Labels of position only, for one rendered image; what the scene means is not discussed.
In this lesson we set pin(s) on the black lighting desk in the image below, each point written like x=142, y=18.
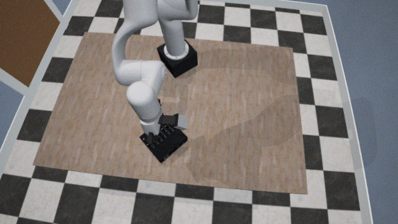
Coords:
x=170, y=140

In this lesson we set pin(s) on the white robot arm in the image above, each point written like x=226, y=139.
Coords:
x=145, y=77

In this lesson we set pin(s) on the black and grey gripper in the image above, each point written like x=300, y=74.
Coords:
x=152, y=128

